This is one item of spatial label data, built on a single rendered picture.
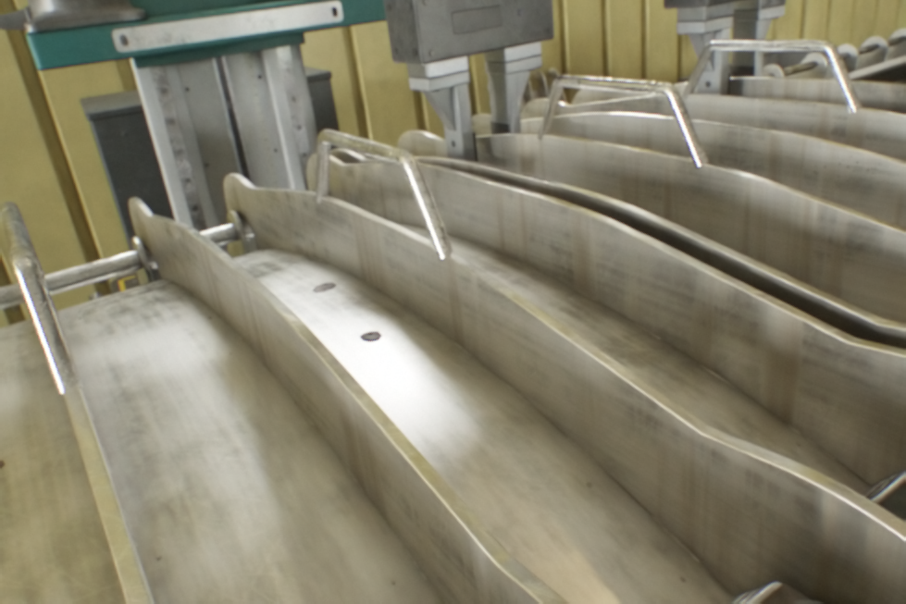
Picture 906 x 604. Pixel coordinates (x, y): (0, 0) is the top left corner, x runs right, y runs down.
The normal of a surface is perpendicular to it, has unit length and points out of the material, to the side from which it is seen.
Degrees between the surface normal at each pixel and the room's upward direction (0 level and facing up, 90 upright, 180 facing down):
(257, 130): 90
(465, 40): 90
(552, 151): 90
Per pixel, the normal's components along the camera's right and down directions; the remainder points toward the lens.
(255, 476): -0.04, -0.87
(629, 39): 0.55, 0.26
